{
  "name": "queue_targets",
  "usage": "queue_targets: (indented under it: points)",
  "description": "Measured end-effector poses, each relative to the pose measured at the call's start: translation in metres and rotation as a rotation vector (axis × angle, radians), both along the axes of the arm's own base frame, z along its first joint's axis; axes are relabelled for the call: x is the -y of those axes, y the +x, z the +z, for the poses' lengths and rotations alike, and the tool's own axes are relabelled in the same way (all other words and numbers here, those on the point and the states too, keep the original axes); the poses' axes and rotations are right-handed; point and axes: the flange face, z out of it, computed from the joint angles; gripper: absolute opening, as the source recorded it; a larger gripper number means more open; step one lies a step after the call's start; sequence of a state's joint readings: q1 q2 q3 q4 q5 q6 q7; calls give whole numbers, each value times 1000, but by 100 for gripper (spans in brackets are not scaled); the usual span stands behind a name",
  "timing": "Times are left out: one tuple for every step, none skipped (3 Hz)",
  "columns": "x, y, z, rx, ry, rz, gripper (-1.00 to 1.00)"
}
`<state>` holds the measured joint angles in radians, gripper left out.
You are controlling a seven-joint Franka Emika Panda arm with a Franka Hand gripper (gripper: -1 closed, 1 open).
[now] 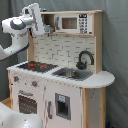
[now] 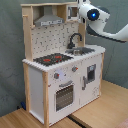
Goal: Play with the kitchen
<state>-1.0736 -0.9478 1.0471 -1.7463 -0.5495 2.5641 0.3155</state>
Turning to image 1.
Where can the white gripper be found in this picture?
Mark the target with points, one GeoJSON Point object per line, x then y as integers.
{"type": "Point", "coordinates": [31, 16]}

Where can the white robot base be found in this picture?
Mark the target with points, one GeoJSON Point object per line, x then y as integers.
{"type": "Point", "coordinates": [12, 119]}

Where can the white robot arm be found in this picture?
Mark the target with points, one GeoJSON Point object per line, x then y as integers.
{"type": "Point", "coordinates": [18, 27]}

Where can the wooden toy kitchen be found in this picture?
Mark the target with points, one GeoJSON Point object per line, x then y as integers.
{"type": "Point", "coordinates": [62, 50]}

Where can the grey range hood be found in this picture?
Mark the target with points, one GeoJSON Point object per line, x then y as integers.
{"type": "Point", "coordinates": [48, 29]}

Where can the toy microwave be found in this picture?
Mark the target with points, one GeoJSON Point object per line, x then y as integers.
{"type": "Point", "coordinates": [74, 23]}

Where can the black toy stovetop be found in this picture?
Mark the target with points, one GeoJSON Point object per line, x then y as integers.
{"type": "Point", "coordinates": [37, 66]}

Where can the left red stove knob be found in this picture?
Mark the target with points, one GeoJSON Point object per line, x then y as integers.
{"type": "Point", "coordinates": [16, 78]}

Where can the red stove knob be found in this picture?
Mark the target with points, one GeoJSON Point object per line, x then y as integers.
{"type": "Point", "coordinates": [34, 83]}
{"type": "Point", "coordinates": [16, 78]}

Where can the black toy faucet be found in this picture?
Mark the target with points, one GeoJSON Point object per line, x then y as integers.
{"type": "Point", "coordinates": [82, 63]}

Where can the right red stove knob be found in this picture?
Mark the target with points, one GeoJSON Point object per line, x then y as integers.
{"type": "Point", "coordinates": [34, 83]}

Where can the grey toy sink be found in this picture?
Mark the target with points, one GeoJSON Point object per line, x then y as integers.
{"type": "Point", "coordinates": [73, 74]}

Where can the toy oven door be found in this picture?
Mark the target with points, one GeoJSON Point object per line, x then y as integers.
{"type": "Point", "coordinates": [27, 102]}

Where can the white cupboard door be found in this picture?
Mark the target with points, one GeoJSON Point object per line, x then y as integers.
{"type": "Point", "coordinates": [63, 106]}

